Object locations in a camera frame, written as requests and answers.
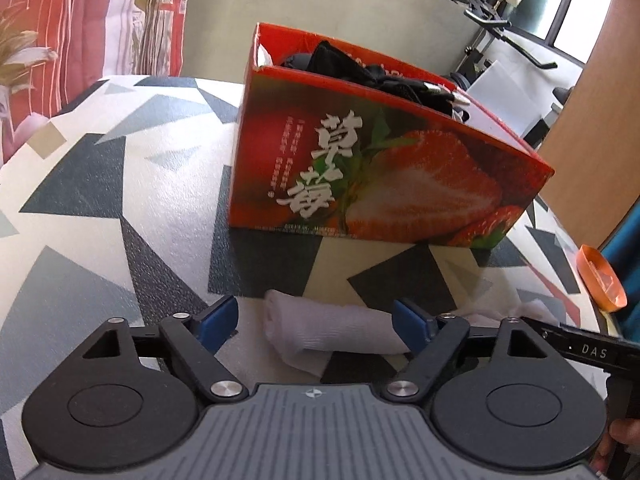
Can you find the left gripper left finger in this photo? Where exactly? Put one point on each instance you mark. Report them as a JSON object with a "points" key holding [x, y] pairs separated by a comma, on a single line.
{"points": [[194, 340]]}

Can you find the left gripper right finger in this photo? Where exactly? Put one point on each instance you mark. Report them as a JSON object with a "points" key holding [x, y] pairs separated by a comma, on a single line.
{"points": [[433, 341]]}

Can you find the white towel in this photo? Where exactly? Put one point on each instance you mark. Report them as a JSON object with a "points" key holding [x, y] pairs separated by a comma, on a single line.
{"points": [[306, 334]]}

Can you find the black soft garment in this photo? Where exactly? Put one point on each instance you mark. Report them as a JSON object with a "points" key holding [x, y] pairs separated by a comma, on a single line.
{"points": [[328, 60]]}

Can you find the printed living room backdrop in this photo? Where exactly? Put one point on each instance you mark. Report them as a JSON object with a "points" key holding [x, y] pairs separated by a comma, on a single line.
{"points": [[53, 50]]}

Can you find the orange plastic dish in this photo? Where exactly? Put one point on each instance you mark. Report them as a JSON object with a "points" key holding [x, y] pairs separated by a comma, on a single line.
{"points": [[600, 279]]}

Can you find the geometric patterned tablecloth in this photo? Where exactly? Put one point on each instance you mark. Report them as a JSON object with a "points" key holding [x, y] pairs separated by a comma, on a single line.
{"points": [[118, 209]]}

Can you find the red strawberry cardboard box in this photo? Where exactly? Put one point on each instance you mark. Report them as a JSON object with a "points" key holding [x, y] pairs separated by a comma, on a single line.
{"points": [[317, 155]]}

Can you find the white foam board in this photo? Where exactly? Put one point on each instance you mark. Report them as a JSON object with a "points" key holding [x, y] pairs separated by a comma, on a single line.
{"points": [[499, 93]]}

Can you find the black exercise bike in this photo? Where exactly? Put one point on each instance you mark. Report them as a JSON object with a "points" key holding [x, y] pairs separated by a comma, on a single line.
{"points": [[545, 77]]}

